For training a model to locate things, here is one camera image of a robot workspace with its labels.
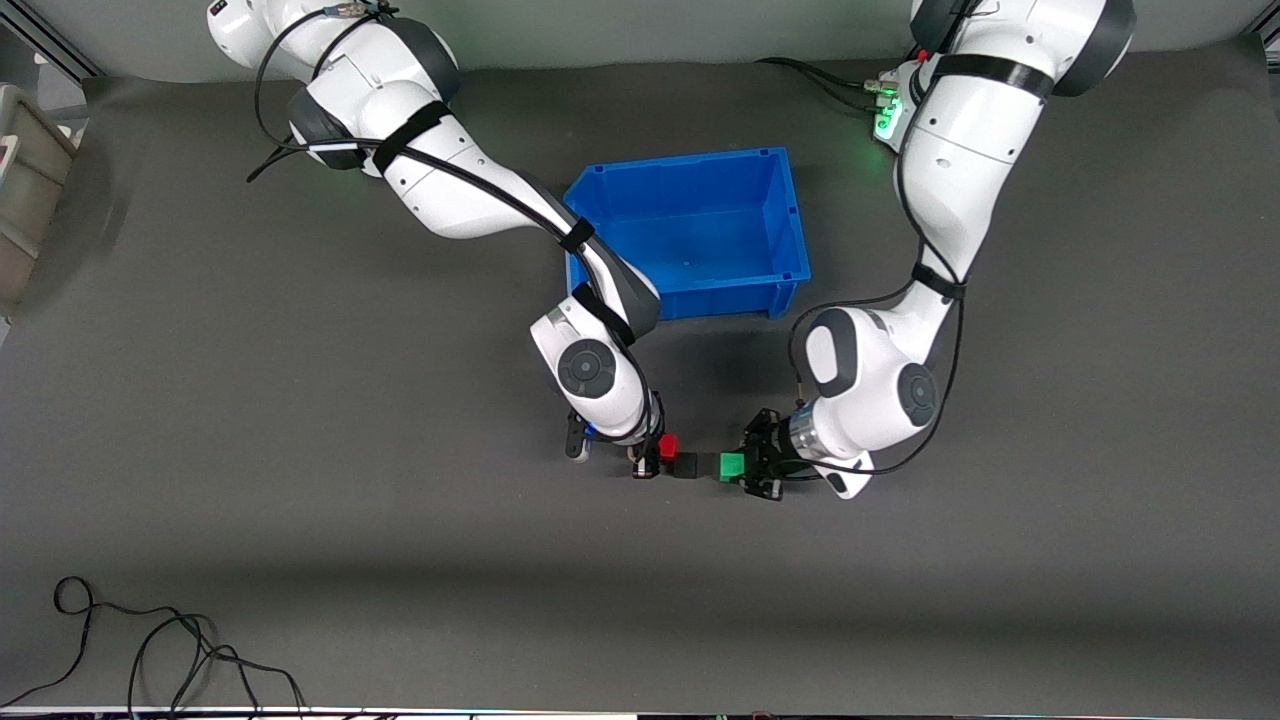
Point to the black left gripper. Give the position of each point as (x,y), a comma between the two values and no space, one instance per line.
(769,453)

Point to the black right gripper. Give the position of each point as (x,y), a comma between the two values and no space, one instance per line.
(648,455)

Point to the small red cube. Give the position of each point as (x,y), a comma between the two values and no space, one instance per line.
(669,446)

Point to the small green cube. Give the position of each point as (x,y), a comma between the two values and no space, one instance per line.
(731,466)

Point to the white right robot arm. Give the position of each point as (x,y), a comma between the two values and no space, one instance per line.
(450,180)

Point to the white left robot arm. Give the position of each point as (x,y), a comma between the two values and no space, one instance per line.
(960,170)

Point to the small black cube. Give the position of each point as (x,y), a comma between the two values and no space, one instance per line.
(689,466)

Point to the dark grey table mat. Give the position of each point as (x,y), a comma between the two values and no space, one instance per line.
(640,600)

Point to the blue plastic storage bin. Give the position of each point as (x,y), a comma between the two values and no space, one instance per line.
(700,230)

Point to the beige plastic box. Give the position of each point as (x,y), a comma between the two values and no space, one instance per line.
(30,200)

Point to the aluminium frame rail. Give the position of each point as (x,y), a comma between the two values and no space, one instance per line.
(60,45)

